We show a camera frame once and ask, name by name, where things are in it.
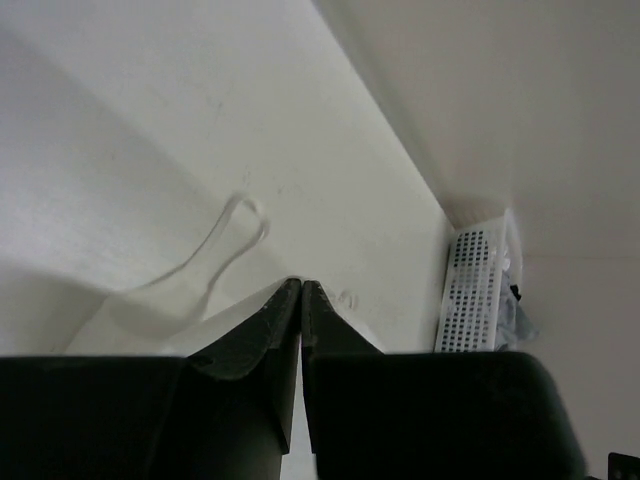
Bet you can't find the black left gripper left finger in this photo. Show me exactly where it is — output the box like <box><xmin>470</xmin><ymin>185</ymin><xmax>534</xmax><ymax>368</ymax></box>
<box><xmin>1</xmin><ymin>278</ymin><xmax>300</xmax><ymax>479</ymax></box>

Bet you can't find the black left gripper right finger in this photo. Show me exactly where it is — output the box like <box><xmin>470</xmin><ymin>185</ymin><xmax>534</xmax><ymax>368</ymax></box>
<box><xmin>301</xmin><ymin>281</ymin><xmax>586</xmax><ymax>479</ymax></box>

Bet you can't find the white tank top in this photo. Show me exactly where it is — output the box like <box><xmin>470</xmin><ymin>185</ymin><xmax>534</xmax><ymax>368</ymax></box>
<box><xmin>0</xmin><ymin>193</ymin><xmax>386</xmax><ymax>357</ymax></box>

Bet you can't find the white plastic laundry basket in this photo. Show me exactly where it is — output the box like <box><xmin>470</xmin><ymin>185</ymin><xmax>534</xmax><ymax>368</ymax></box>
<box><xmin>434</xmin><ymin>209</ymin><xmax>523</xmax><ymax>353</ymax></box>

